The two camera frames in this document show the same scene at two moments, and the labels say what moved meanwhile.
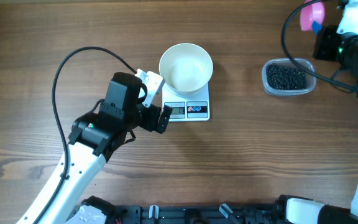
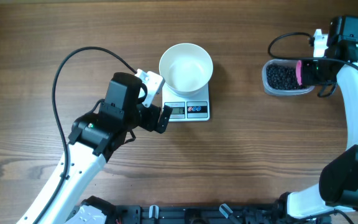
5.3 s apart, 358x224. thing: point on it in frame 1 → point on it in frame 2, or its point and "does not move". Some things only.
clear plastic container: (280, 76) does not move
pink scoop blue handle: (312, 17) → (298, 72)
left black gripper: (154, 112) does not move
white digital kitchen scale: (194, 107) does not move
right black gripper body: (329, 46) → (314, 73)
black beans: (285, 76) does not move
